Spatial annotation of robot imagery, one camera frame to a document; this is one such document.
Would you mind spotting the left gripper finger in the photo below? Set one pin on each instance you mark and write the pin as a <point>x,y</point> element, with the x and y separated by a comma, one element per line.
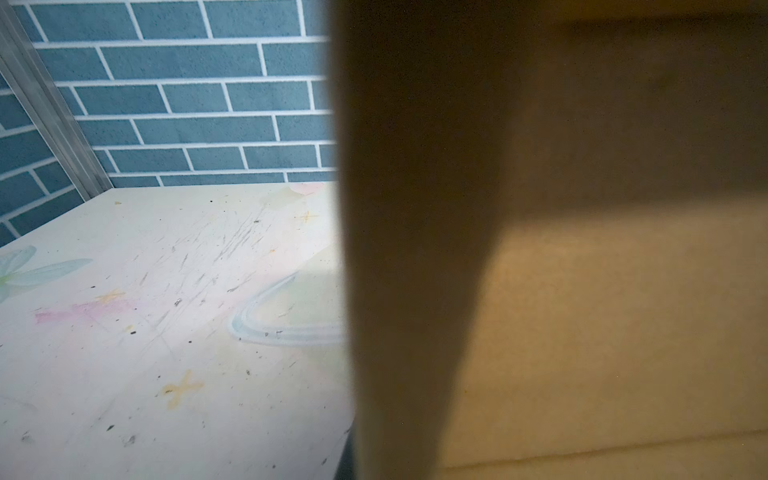
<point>346,466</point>

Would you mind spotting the cardboard box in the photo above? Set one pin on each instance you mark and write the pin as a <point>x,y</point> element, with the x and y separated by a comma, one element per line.
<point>554,219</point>

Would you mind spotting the left aluminium corner post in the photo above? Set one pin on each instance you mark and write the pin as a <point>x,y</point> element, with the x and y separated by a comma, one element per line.
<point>22,68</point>

